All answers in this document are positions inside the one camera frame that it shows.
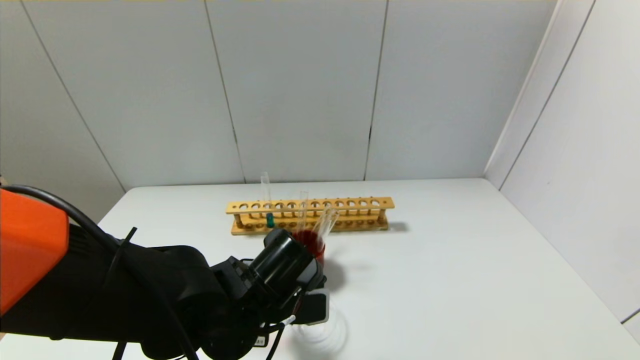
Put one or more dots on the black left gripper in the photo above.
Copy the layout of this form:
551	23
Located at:
260	342

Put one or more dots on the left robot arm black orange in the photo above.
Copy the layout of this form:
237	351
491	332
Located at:
150	290

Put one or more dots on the test tube with blue pigment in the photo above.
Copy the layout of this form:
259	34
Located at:
270	220

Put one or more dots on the wooden test tube rack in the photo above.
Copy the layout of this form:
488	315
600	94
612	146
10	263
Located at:
350	204

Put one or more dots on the clear glass beaker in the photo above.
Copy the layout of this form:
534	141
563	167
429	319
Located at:
330	337

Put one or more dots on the red cup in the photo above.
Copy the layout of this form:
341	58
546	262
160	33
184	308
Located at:
316	247

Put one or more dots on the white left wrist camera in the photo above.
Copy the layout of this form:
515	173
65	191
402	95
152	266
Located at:
312	307

